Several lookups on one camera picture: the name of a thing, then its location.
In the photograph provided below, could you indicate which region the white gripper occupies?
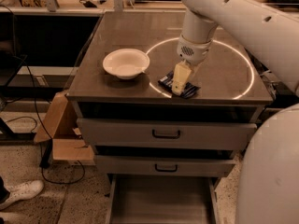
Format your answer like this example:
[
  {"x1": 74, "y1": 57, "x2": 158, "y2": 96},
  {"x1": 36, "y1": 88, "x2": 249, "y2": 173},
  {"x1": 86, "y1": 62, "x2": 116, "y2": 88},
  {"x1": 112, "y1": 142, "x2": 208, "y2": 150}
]
[{"x1": 172, "y1": 35, "x2": 211, "y2": 96}]

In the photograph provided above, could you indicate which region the blue rxbar blueberry wrapper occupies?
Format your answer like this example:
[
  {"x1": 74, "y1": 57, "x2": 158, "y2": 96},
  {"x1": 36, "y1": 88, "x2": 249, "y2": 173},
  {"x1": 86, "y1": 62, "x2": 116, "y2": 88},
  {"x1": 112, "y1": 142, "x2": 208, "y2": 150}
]
[{"x1": 158, "y1": 71, "x2": 199, "y2": 99}]

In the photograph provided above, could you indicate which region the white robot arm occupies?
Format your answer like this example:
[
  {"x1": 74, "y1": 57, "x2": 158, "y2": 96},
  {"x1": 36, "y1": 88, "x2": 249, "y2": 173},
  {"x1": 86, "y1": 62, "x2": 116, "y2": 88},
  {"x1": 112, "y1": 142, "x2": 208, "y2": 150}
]
[{"x1": 177, "y1": 0, "x2": 299, "y2": 224}]

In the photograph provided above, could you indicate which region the grey drawer cabinet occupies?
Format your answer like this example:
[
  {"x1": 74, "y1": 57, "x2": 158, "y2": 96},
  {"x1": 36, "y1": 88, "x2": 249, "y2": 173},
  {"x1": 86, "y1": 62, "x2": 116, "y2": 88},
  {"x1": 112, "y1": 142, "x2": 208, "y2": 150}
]
[{"x1": 65, "y1": 10, "x2": 274, "y2": 179}]

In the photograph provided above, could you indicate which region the top grey drawer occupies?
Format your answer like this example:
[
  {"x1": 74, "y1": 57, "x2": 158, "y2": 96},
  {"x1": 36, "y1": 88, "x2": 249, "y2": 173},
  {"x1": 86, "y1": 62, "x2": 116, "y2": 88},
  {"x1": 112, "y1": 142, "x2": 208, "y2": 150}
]
[{"x1": 78, "y1": 119, "x2": 256, "y2": 150}]

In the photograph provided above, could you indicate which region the grey drawer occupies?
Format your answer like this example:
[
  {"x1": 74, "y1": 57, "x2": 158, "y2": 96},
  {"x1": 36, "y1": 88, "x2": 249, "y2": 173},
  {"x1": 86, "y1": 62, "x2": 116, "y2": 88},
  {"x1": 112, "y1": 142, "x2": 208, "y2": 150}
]
[
  {"x1": 78, "y1": 119, "x2": 256, "y2": 150},
  {"x1": 94, "y1": 155, "x2": 235, "y2": 177}
]

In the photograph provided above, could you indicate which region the middle grey drawer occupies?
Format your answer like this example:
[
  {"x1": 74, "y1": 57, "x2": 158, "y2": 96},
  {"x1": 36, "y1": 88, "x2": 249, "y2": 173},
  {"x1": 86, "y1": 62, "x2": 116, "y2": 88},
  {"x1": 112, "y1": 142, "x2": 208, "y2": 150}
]
[{"x1": 94, "y1": 155, "x2": 235, "y2": 177}]

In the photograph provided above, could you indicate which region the open bottom drawer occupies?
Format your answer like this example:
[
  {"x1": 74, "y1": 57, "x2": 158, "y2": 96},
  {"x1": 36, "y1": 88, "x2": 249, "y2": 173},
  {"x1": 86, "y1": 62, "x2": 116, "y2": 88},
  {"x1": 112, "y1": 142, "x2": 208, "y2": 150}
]
[{"x1": 105, "y1": 175, "x2": 220, "y2": 224}]

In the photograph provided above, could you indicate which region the white ceramic bowl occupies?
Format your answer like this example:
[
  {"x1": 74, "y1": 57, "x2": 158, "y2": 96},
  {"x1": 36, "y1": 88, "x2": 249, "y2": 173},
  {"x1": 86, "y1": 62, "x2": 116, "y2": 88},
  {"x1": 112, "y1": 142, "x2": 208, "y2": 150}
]
[{"x1": 103, "y1": 49, "x2": 150, "y2": 79}]

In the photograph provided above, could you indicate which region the cardboard box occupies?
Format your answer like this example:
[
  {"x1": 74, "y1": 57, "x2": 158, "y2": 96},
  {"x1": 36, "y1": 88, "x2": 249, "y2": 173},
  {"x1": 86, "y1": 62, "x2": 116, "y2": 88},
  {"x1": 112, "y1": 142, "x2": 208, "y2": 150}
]
[{"x1": 34, "y1": 91, "x2": 94, "y2": 168}]

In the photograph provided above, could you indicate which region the white sneaker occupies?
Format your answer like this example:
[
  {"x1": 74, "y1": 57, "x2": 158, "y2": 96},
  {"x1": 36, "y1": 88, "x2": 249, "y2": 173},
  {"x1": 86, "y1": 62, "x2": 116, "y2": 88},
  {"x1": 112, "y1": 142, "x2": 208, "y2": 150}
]
[{"x1": 0, "y1": 180, "x2": 44, "y2": 210}]

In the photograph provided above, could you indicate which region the black floor cable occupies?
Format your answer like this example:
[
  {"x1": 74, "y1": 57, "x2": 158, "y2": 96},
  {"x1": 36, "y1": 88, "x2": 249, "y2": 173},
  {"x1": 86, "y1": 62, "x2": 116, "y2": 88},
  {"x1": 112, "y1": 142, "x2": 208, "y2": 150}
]
[{"x1": 0, "y1": 3, "x2": 86, "y2": 186}]

